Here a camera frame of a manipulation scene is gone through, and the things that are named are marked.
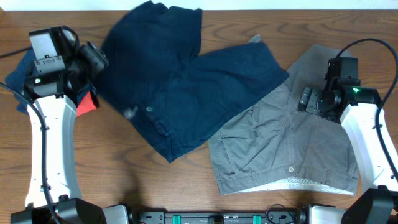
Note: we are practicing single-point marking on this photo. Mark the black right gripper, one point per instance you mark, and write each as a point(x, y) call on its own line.
point(308, 102)

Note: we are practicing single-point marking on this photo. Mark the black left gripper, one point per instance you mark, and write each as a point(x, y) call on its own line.
point(93, 56)

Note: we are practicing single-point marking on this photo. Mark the grey shorts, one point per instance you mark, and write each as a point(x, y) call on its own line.
point(274, 146)

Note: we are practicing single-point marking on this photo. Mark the navy blue shorts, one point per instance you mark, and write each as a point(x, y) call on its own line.
point(15, 80)
point(175, 96)

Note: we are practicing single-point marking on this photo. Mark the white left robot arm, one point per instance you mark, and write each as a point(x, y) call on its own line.
point(50, 93)

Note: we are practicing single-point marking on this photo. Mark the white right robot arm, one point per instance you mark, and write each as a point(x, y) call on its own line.
point(357, 110)

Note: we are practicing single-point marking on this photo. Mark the orange red folded garment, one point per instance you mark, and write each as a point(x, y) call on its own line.
point(86, 105)

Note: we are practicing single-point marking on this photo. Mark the folded navy blue shorts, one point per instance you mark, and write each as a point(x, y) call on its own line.
point(15, 80)

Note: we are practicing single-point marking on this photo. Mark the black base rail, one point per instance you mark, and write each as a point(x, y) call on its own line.
point(276, 214)

